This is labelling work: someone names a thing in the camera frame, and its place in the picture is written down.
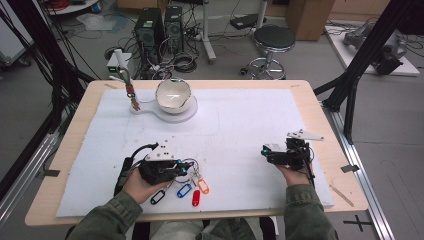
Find thin wooden stick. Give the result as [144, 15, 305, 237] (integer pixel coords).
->
[328, 183, 355, 208]

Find clear plastic sheet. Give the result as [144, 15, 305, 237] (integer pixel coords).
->
[76, 12, 130, 33]

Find grey machine on board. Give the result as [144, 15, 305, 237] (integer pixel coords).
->
[342, 21, 409, 76]

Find white foam mat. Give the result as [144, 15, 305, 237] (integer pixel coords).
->
[55, 87, 336, 219]

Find person's right hand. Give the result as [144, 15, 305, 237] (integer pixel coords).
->
[275, 162, 315, 188]

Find aluminium rail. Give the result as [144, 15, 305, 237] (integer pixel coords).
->
[0, 132, 62, 228]
[321, 101, 396, 240]

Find key ring with coloured tags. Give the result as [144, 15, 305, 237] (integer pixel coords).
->
[149, 157, 211, 208]

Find large black computer tower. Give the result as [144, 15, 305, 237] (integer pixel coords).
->
[133, 7, 166, 57]

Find right hand-held gripper cable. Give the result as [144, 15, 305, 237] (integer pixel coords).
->
[298, 145, 317, 187]

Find coil of black cable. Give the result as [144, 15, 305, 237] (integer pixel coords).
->
[172, 52, 199, 74]

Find person's legs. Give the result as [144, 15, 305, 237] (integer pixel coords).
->
[142, 217, 278, 240]

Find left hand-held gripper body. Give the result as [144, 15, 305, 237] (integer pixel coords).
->
[137, 143, 180, 186]

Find white round table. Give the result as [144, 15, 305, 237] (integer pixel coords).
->
[42, 0, 101, 16]

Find left hand-held gripper cable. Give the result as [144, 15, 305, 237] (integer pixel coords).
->
[114, 142, 160, 197]

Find white stand with post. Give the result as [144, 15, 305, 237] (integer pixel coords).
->
[113, 48, 199, 125]

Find white platform board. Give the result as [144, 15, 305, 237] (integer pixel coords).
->
[324, 24, 421, 77]

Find hand-held gripper cable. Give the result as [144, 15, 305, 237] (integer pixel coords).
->
[298, 145, 317, 187]
[114, 142, 160, 197]

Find black tape piece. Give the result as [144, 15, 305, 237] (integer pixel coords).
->
[340, 163, 361, 174]

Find slim black computer tower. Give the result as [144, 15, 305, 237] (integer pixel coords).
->
[164, 5, 185, 53]

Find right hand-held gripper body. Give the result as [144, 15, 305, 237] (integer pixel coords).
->
[267, 128, 325, 171]

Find white box with green light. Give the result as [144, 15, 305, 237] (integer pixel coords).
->
[106, 52, 133, 77]

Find grey desk leg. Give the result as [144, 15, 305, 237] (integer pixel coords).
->
[199, 0, 218, 65]

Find black frame strut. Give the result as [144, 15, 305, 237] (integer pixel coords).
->
[313, 0, 424, 145]
[0, 0, 95, 201]

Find black flat device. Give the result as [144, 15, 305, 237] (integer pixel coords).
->
[229, 13, 267, 31]

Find brown cardboard box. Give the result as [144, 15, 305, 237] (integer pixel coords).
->
[285, 0, 336, 42]

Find black round stool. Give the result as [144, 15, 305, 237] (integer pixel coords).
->
[239, 24, 297, 81]

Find person's left hand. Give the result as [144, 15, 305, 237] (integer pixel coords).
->
[122, 166, 174, 205]

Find white ceramic bowl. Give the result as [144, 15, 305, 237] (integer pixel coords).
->
[155, 77, 195, 115]

